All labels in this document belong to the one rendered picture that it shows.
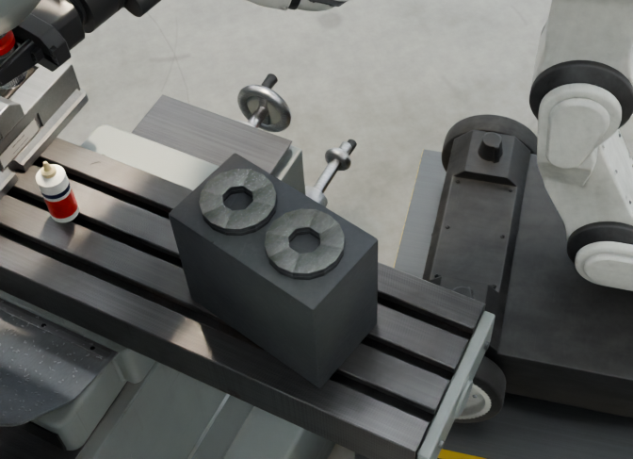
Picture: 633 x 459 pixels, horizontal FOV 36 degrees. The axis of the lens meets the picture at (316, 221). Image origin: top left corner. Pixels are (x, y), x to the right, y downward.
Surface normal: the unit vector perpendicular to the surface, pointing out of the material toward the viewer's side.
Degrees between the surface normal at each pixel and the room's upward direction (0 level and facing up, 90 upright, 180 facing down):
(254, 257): 0
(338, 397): 0
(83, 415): 90
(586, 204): 90
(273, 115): 90
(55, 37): 45
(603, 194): 90
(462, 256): 0
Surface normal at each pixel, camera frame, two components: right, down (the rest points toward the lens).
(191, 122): -0.04, -0.60
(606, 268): -0.25, 0.78
